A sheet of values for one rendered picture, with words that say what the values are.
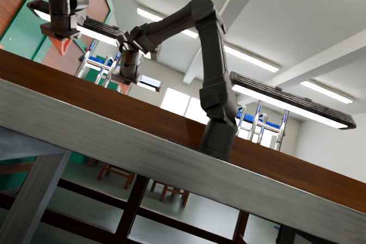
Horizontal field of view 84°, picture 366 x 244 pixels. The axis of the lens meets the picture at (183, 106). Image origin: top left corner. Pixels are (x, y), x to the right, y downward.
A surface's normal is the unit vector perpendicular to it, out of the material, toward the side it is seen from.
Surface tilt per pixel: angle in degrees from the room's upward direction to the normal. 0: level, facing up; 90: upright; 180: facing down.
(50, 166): 90
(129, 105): 90
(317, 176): 90
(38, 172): 90
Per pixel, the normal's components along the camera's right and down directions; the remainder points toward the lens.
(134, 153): 0.17, -0.18
